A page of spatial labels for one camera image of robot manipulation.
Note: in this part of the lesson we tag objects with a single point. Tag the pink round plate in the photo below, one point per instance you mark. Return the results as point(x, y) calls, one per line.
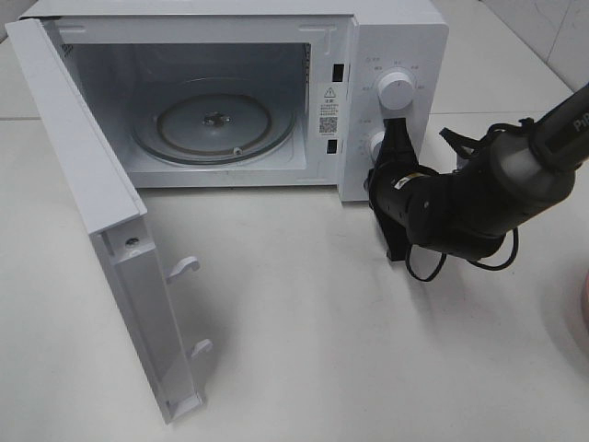
point(585, 302)

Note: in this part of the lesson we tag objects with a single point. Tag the lower white timer knob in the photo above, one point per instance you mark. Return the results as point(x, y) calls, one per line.
point(374, 145)

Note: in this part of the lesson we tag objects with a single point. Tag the glass microwave turntable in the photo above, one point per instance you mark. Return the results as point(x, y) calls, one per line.
point(213, 121)

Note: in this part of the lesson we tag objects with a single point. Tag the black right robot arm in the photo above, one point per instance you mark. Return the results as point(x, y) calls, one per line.
point(511, 174)

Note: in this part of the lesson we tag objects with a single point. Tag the upper white power knob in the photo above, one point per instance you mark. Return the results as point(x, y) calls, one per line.
point(395, 89)

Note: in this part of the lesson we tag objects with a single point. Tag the white microwave door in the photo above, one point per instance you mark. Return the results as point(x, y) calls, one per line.
point(115, 219)

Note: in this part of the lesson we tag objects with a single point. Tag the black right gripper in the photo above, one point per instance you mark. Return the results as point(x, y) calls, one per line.
point(413, 205)

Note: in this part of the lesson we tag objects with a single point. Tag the white warning label sticker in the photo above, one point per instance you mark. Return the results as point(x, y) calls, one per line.
point(329, 98)

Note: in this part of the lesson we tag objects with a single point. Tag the white microwave oven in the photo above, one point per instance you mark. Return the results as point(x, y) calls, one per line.
point(118, 48)

